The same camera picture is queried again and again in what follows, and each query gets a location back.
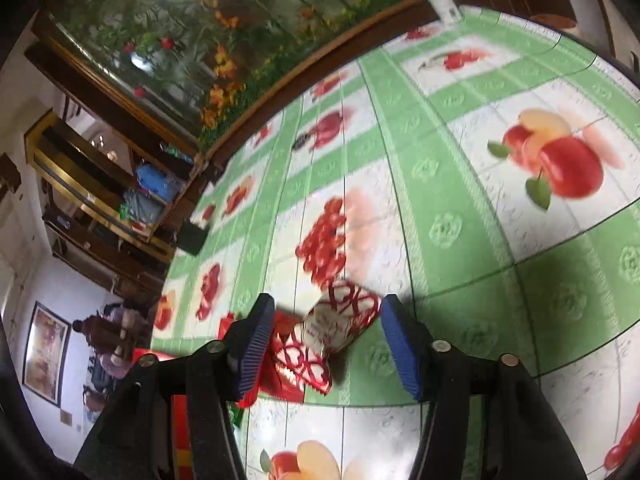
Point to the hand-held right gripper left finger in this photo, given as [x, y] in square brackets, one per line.
[255, 350]

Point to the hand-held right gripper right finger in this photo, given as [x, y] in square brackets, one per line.
[405, 350]

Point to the small red snack packet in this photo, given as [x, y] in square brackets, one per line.
[227, 327]

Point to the large red snack packet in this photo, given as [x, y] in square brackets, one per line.
[286, 391]

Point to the red white lattice snack packet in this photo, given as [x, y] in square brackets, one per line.
[345, 320]

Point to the red box with white inside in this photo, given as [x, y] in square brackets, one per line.
[181, 435]

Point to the green fruit print tablecloth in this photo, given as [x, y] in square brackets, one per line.
[450, 260]

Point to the small black box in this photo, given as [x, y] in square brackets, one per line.
[192, 237]

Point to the blue bag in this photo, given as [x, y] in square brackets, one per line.
[152, 180]

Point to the wooden shelf unit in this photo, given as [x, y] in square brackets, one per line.
[90, 195]

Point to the framed flower painting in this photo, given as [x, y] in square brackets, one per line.
[175, 35]

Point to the wall poster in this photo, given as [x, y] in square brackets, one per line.
[45, 355]

